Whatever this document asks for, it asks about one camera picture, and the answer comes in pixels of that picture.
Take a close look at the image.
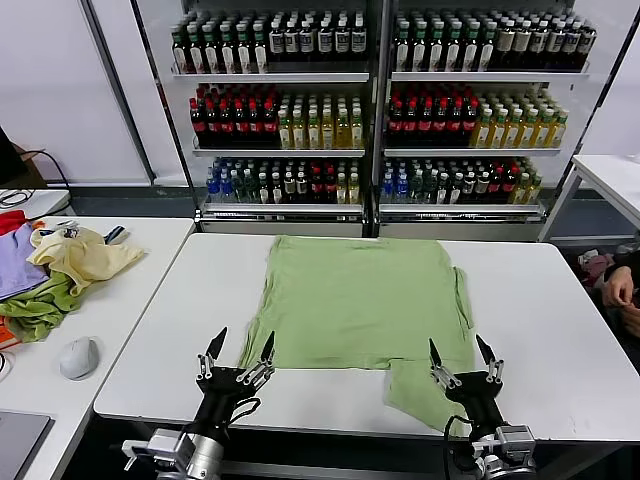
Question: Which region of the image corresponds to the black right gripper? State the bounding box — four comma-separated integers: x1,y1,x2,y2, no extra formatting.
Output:
428,333,505,440

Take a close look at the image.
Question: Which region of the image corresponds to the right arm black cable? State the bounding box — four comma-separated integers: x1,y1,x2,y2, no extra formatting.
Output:
443,413,482,454

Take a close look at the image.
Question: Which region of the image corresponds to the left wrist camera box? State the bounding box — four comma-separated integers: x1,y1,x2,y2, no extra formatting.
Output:
122,428,176,471

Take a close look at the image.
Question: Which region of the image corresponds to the dark bottle white label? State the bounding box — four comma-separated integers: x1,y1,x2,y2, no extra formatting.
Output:
284,17,301,70
350,14,367,70
334,15,351,70
299,17,316,70
268,17,285,70
317,16,334,70

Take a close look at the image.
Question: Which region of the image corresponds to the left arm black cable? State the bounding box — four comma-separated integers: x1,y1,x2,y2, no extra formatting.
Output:
224,396,262,427

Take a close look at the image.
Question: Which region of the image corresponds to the orange white package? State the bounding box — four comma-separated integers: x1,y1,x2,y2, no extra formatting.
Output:
0,314,24,351

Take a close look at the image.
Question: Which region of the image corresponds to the black monitor cable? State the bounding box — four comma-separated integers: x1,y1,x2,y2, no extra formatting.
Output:
22,148,71,190

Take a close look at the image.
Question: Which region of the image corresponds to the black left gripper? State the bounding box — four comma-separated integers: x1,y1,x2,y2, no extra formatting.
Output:
192,326,277,442

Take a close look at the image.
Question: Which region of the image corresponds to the purple shirt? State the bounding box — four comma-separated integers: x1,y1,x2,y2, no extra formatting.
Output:
0,222,51,301

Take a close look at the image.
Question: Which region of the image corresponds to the red cloth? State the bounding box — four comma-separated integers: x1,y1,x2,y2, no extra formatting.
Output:
0,209,27,236

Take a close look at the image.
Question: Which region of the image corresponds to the light green t-shirt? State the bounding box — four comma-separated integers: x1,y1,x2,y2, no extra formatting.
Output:
234,234,476,435

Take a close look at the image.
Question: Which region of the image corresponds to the pale yellow shirt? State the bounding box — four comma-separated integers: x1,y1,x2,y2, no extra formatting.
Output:
25,225,147,297

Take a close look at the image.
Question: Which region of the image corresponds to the white computer mouse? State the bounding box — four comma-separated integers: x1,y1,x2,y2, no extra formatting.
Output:
58,336,100,381

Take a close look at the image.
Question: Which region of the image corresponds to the grey laptop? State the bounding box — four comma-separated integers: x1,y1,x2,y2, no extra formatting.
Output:
0,409,55,480

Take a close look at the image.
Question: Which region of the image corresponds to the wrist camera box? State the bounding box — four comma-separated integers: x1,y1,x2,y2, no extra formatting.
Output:
492,423,537,460
122,428,176,471

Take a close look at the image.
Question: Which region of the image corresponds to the cola bottle red cap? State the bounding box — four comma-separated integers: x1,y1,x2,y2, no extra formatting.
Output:
433,99,450,147
402,99,419,147
262,98,279,147
233,98,249,147
189,98,206,147
448,99,465,147
204,98,221,147
387,99,404,147
417,99,434,147
219,98,235,147
463,99,480,147
247,98,264,147

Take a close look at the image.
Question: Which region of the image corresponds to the crumpled olive green garment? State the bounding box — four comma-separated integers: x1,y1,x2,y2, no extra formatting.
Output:
0,269,84,345

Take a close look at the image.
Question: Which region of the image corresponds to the white side table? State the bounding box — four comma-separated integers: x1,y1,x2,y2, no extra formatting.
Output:
538,153,640,244

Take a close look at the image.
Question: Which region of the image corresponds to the brown cardboard box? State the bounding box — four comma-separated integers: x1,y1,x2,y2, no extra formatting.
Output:
12,142,49,189

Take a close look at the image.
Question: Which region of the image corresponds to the white printed cloth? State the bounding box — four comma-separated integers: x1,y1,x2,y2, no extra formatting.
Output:
42,218,82,240

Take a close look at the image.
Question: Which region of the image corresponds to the black monitor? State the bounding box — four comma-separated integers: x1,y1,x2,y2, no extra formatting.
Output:
0,124,29,187

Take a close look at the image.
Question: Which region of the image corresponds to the white beverage shelf cabinet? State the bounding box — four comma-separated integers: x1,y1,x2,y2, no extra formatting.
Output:
130,0,386,239
374,0,624,242

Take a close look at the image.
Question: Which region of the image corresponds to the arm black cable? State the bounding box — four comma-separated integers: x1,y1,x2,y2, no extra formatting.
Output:
443,413,482,454
224,396,262,427

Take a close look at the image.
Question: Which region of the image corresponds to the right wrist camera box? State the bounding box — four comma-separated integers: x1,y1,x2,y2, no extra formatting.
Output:
492,423,537,460

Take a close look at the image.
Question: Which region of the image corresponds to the person bare hand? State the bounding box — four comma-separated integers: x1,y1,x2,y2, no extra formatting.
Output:
601,264,638,308

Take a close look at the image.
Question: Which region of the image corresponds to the dark bottle green cap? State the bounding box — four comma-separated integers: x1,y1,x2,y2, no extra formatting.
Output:
428,20,445,72
445,20,462,72
251,22,269,74
203,24,220,74
187,24,204,74
462,20,480,72
219,24,236,74
479,20,497,72
411,20,428,72
171,24,188,74
394,20,411,72
235,23,252,74

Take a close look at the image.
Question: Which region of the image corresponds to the pink clothes pile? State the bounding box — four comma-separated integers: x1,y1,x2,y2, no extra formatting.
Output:
578,248,616,289

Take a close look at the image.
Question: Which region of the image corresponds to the dark bottle beige label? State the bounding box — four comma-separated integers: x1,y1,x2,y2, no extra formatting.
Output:
514,19,532,70
497,19,515,70
563,21,581,70
580,22,598,70
547,20,564,70
531,20,548,70

